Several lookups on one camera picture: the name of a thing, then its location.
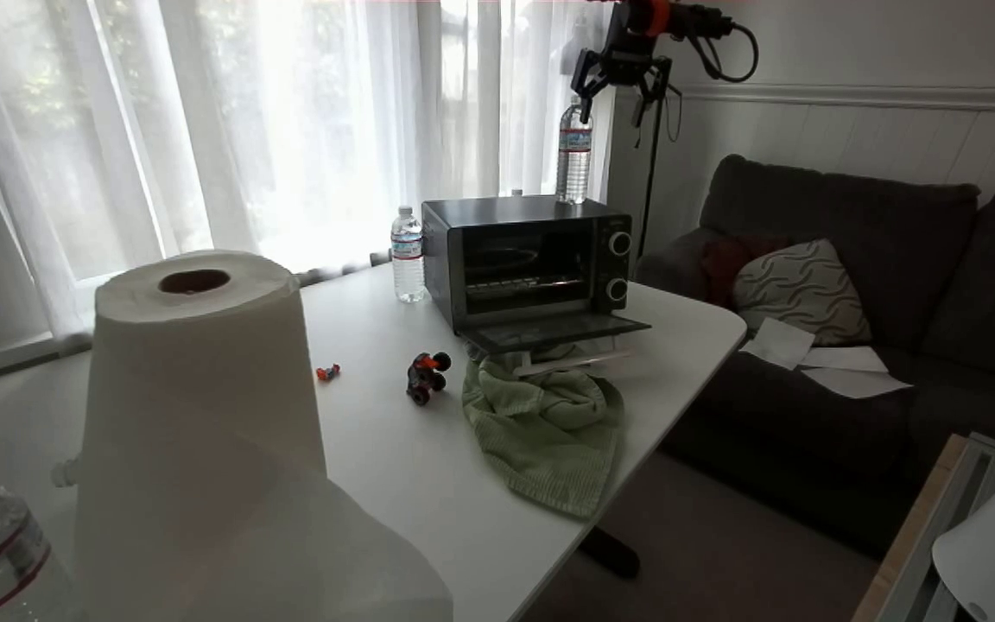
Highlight black toaster oven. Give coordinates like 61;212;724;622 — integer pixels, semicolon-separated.
420;197;640;352

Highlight dark red cushion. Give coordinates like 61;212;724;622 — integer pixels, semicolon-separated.
702;234;766;304

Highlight green cloth towel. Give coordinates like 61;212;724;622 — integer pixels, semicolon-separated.
464;360;624;523

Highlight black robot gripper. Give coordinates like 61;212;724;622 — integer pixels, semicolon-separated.
568;31;670;121

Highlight small clear water bottle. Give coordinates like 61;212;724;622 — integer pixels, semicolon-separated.
390;208;426;304

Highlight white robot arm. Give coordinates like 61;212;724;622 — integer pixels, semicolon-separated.
568;0;758;116

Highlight white sheer curtains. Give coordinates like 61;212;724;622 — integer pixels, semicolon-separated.
0;0;610;336

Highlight dark grey sofa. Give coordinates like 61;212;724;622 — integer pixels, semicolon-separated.
635;155;995;556

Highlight white papers on sofa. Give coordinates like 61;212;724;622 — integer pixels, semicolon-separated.
746;318;905;402

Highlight red black toy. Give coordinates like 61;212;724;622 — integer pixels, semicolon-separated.
406;352;453;404

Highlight wooden frame shelf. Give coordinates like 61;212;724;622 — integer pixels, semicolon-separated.
854;431;995;622

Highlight clear water bottle white label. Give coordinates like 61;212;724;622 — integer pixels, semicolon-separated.
556;104;591;199

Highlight patterned beige cushion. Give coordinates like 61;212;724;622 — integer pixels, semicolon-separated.
732;238;871;344

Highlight small red object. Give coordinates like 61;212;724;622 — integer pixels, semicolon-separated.
315;363;343;382

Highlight white paper towel roll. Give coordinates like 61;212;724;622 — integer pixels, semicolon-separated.
75;252;453;622

